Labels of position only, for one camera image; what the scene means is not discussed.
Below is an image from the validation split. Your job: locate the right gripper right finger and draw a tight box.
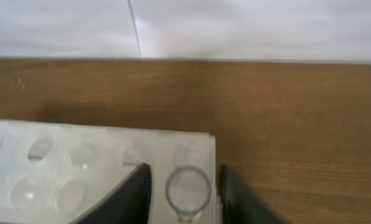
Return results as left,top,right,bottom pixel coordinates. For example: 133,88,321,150
219,165,291,224

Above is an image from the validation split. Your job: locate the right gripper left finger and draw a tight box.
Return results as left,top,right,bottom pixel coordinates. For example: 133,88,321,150
69,162,152,224

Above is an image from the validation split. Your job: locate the clear test tube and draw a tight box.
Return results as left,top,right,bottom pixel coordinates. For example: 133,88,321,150
164,165,213,223

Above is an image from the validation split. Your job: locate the white test tube rack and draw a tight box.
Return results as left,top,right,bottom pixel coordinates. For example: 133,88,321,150
0,118,218,224

